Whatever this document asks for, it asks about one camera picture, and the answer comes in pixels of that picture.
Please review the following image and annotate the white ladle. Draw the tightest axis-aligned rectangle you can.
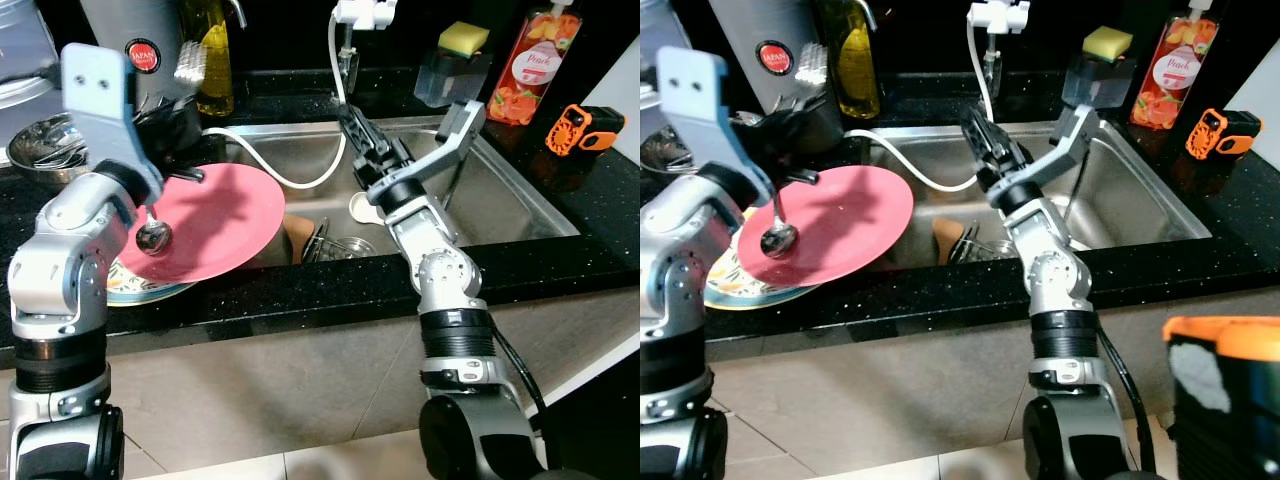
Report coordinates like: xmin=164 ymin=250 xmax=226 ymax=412
xmin=347 ymin=190 xmax=386 ymax=226

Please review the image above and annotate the pink plate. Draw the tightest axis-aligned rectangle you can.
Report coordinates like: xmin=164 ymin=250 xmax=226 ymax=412
xmin=735 ymin=165 xmax=916 ymax=289
xmin=125 ymin=162 xmax=287 ymax=285

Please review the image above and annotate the wooden spatula black handle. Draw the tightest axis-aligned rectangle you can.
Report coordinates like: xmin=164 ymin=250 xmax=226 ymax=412
xmin=283 ymin=213 xmax=331 ymax=266
xmin=932 ymin=218 xmax=986 ymax=266

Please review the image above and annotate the floral plate blue rim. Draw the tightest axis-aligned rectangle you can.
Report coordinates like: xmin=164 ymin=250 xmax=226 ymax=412
xmin=705 ymin=258 xmax=801 ymax=313
xmin=105 ymin=255 xmax=196 ymax=306

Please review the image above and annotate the yellow oil bottle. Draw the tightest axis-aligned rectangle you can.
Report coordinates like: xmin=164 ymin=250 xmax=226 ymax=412
xmin=822 ymin=0 xmax=883 ymax=121
xmin=180 ymin=0 xmax=236 ymax=118

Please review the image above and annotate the grey water filter canister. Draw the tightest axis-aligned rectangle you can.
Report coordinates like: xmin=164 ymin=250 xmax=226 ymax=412
xmin=708 ymin=0 xmax=884 ymax=119
xmin=80 ymin=0 xmax=248 ymax=116

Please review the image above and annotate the white faucet head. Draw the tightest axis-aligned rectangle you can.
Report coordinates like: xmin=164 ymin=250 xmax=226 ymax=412
xmin=332 ymin=0 xmax=399 ymax=98
xmin=968 ymin=0 xmax=1033 ymax=99

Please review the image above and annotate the stainless steel sink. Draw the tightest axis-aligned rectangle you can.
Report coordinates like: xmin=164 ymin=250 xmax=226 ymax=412
xmin=205 ymin=117 xmax=581 ymax=263
xmin=850 ymin=120 xmax=1213 ymax=266

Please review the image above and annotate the yellow green sponge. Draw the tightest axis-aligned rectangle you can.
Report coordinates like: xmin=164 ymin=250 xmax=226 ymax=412
xmin=1083 ymin=26 xmax=1134 ymax=61
xmin=440 ymin=22 xmax=491 ymax=56

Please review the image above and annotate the steel bowl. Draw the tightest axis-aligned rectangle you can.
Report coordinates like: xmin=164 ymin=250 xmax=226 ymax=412
xmin=5 ymin=112 xmax=91 ymax=188
xmin=640 ymin=125 xmax=669 ymax=177

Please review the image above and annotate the peach dish soap bottle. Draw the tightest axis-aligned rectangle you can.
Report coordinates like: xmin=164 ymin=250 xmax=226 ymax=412
xmin=1130 ymin=0 xmax=1223 ymax=131
xmin=487 ymin=0 xmax=584 ymax=128

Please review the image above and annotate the orange black gadget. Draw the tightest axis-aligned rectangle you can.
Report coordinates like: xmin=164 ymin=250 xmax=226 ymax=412
xmin=545 ymin=103 xmax=626 ymax=159
xmin=1186 ymin=108 xmax=1263 ymax=161

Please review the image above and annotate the white edged dark cabinet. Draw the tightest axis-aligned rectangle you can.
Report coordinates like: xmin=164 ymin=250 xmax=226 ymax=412
xmin=545 ymin=330 xmax=641 ymax=480

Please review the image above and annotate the orange topped black box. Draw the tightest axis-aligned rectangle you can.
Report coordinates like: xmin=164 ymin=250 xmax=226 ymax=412
xmin=1162 ymin=315 xmax=1280 ymax=480

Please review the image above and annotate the white faucet hose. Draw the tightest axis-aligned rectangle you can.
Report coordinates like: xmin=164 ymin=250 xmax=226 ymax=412
xmin=845 ymin=22 xmax=986 ymax=194
xmin=203 ymin=20 xmax=351 ymax=191

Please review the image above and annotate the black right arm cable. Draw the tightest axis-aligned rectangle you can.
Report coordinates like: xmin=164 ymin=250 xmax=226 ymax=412
xmin=1095 ymin=325 xmax=1161 ymax=471
xmin=443 ymin=150 xmax=563 ymax=473

